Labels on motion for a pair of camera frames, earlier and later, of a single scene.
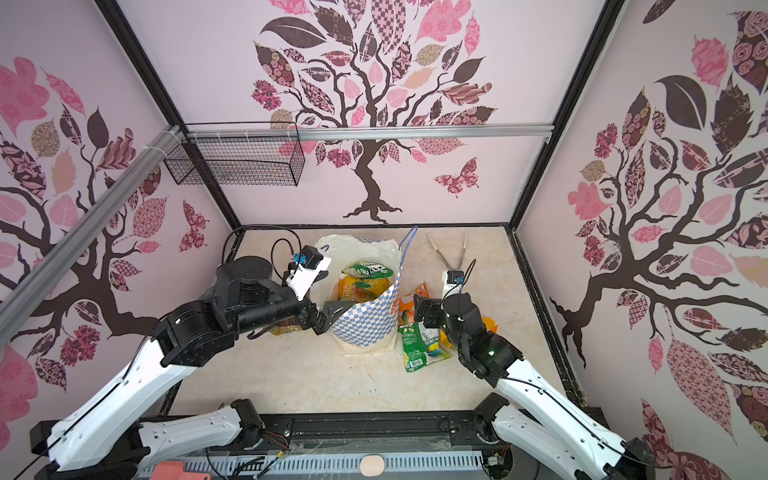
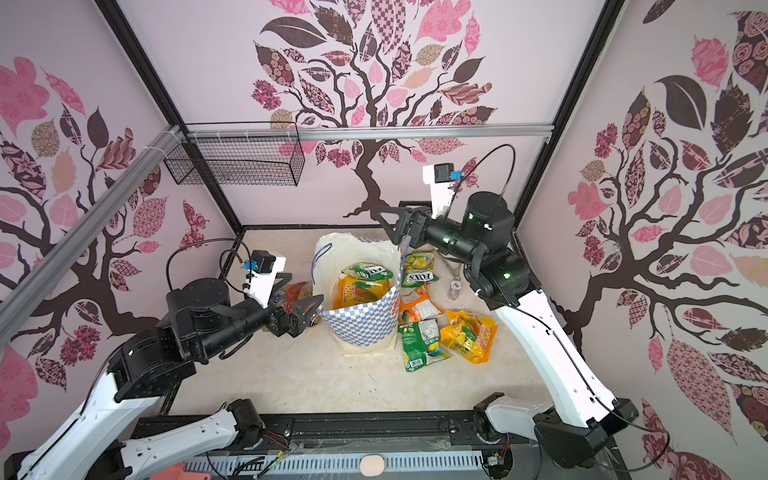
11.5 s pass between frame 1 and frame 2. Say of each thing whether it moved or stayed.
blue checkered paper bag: stayed
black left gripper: moved
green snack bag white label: stayed
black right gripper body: moved
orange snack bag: stayed
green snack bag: stayed
